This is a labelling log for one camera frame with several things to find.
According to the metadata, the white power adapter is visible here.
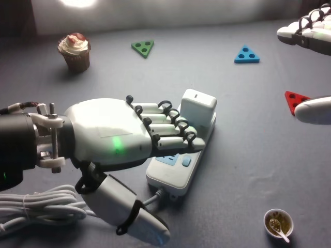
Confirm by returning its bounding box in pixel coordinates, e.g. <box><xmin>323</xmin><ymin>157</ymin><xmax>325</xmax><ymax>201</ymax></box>
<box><xmin>180</xmin><ymin>89</ymin><xmax>218</xmax><ymax>128</ymax></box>

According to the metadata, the small white bowl of beans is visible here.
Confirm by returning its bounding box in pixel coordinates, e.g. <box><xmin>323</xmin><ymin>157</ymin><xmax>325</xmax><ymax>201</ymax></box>
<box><xmin>263</xmin><ymin>208</ymin><xmax>294</xmax><ymax>238</ymax></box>

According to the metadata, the green triangle block with holes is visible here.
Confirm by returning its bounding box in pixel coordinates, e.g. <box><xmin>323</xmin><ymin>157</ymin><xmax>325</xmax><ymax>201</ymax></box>
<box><xmin>131</xmin><ymin>40</ymin><xmax>155</xmax><ymax>59</ymax></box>

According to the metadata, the blue triangle block with holes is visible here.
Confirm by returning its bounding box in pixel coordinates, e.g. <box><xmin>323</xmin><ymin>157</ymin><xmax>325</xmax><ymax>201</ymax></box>
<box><xmin>234</xmin><ymin>44</ymin><xmax>261</xmax><ymax>64</ymax></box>

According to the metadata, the white backdrop sheet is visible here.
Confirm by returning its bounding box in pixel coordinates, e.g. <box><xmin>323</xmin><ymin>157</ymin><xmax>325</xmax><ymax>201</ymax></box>
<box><xmin>33</xmin><ymin>0</ymin><xmax>331</xmax><ymax>34</ymax></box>

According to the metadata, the small white spoon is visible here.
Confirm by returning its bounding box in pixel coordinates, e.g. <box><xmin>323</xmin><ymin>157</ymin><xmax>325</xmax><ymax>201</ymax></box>
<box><xmin>269</xmin><ymin>219</ymin><xmax>290</xmax><ymax>243</ymax></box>

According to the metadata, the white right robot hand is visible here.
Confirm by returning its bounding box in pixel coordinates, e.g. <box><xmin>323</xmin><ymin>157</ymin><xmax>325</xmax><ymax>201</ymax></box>
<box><xmin>276</xmin><ymin>2</ymin><xmax>331</xmax><ymax>125</ymax></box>

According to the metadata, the toy cupcake with white frosting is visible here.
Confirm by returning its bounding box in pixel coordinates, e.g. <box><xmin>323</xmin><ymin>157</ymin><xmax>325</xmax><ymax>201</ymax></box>
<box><xmin>57</xmin><ymin>33</ymin><xmax>92</xmax><ymax>73</ymax></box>

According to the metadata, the brown board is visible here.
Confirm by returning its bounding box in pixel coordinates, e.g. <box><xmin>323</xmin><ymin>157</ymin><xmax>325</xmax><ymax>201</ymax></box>
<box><xmin>0</xmin><ymin>0</ymin><xmax>37</xmax><ymax>37</ymax></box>

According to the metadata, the red triangle block with holes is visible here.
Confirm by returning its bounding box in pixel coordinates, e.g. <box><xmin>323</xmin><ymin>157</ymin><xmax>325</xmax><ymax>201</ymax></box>
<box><xmin>284</xmin><ymin>90</ymin><xmax>311</xmax><ymax>116</ymax></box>

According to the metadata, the grey table cloth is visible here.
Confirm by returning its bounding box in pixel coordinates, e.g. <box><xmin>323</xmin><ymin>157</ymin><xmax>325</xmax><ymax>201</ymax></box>
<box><xmin>0</xmin><ymin>19</ymin><xmax>331</xmax><ymax>248</ymax></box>

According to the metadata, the white power strip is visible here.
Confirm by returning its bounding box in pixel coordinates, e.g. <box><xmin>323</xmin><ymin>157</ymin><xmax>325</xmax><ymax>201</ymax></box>
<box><xmin>146</xmin><ymin>108</ymin><xmax>217</xmax><ymax>201</ymax></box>

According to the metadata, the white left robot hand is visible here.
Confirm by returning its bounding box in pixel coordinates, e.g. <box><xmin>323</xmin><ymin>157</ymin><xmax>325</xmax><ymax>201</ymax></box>
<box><xmin>63</xmin><ymin>94</ymin><xmax>207</xmax><ymax>245</ymax></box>

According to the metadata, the white power strip cable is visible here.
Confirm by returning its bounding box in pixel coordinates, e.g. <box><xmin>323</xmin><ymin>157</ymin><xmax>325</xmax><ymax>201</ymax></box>
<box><xmin>0</xmin><ymin>183</ymin><xmax>165</xmax><ymax>232</ymax></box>

